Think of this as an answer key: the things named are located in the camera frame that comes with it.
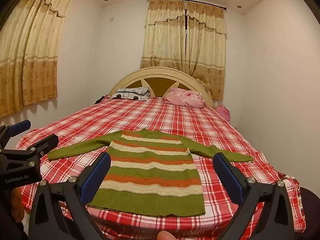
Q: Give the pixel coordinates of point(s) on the dark curtain rod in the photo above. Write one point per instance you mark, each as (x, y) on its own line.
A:
(187, 1)

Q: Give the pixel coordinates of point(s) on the green orange striped sweater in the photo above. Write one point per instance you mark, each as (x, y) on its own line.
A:
(155, 170)

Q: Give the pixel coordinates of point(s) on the beige floral curtain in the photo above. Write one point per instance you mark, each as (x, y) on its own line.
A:
(162, 37)
(207, 50)
(30, 55)

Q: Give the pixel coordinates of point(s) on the pink pillow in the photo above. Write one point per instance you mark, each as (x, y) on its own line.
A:
(185, 97)

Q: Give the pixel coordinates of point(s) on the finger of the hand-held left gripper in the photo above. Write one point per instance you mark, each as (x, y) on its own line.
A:
(18, 127)
(42, 142)

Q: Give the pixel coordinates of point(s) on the pink cloth bundle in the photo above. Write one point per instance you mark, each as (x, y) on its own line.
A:
(223, 111)

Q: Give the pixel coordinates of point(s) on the red plaid bed sheet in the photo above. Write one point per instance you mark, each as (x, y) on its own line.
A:
(175, 118)

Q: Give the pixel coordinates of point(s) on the dark wooden furniture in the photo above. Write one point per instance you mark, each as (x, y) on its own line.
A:
(310, 200)

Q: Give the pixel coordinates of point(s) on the patterned grey pillow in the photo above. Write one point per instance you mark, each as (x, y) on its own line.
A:
(130, 93)

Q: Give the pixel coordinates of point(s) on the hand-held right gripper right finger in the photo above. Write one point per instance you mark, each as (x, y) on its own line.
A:
(228, 177)

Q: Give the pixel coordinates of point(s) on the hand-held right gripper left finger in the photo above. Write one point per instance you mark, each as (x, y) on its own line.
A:
(96, 177)

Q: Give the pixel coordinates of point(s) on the person's right hand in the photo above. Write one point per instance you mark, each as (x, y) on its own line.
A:
(165, 236)

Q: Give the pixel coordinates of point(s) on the cream arched headboard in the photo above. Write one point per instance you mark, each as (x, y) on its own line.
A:
(160, 82)

